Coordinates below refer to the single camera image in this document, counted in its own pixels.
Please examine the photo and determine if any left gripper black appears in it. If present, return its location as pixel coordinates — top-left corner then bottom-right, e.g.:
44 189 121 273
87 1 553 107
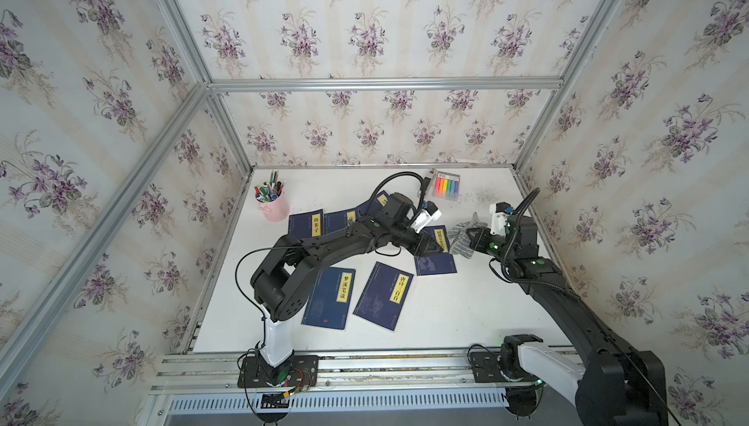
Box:
388 225 445 259

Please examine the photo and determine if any blue book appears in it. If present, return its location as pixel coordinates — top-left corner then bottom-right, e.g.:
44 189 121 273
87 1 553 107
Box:
302 267 356 330
323 209 357 235
356 191 389 215
353 261 415 332
288 209 324 240
415 225 458 276

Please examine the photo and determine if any grey striped cleaning cloth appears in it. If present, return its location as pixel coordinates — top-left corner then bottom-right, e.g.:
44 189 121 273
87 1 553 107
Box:
448 213 487 259

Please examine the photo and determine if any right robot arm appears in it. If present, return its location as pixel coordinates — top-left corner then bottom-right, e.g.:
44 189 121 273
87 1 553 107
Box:
467 225 669 425

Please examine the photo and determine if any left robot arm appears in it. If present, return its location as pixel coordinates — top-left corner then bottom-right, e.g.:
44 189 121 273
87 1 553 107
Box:
250 215 443 367

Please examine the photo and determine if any clear box of highlighters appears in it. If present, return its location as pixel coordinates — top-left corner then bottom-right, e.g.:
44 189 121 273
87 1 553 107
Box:
431 172 460 201

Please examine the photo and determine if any pink pen cup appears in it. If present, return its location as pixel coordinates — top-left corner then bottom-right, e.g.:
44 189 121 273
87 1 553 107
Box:
254 170 290 222

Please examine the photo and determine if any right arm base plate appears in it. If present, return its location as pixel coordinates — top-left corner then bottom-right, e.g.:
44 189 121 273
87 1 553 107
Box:
466 346 542 386

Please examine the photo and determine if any aluminium rail frame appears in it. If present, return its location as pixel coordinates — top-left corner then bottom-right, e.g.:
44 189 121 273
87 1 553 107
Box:
145 343 639 415

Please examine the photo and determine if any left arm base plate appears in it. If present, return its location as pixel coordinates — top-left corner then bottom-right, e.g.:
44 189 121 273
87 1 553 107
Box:
237 355 320 389

